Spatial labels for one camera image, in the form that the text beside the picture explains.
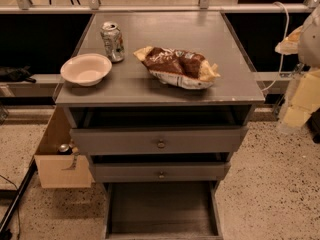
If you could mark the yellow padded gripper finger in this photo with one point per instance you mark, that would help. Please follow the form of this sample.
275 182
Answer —
290 44
305 101

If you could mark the brown chip bag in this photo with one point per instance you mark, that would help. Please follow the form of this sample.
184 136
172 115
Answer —
181 68

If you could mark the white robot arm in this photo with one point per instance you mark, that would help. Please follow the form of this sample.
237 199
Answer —
309 55

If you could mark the grey drawer cabinet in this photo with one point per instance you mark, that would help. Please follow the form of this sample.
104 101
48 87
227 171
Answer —
175 109

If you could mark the top grey drawer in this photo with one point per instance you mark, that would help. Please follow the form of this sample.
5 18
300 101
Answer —
158 141

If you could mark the bottom grey drawer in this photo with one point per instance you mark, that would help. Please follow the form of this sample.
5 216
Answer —
161 211

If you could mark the crushed soda can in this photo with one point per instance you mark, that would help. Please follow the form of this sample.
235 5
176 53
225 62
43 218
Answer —
113 41

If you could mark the white bowl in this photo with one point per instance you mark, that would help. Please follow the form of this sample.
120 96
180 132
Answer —
86 69

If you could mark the can in cardboard box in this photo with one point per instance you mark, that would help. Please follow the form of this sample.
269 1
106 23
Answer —
64 149

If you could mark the cardboard box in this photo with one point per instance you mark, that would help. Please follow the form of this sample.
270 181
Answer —
60 171

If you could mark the black object on ledge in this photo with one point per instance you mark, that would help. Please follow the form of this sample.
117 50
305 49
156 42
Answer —
16 74

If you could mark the black floor rail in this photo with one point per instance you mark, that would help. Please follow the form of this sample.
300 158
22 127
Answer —
14 196

